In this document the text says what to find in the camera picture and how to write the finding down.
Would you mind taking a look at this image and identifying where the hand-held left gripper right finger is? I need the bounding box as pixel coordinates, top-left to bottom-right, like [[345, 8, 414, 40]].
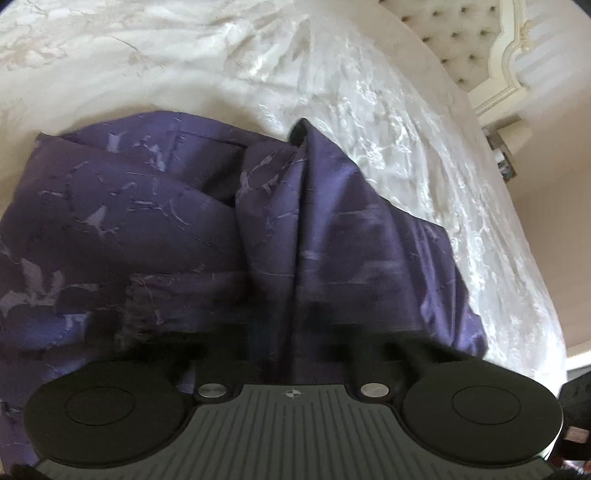
[[353, 339, 445, 403]]

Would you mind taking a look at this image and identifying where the white patterned bedspread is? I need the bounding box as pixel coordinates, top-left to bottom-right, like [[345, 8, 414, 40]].
[[0, 0, 568, 384]]

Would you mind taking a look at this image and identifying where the purple patterned hooded jacket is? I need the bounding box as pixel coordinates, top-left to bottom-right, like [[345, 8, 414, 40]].
[[0, 111, 490, 462]]

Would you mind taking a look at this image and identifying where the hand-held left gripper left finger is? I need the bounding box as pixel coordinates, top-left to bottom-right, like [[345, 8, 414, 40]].
[[173, 344, 237, 404]]

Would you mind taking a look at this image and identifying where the cream tufted headboard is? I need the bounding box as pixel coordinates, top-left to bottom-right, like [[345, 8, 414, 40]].
[[383, 0, 541, 126]]

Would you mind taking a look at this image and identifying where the dark cloth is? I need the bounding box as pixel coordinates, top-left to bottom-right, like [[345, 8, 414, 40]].
[[558, 377, 591, 468]]

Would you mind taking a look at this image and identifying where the gold picture frame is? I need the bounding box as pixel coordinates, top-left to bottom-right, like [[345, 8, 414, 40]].
[[496, 148, 519, 184]]

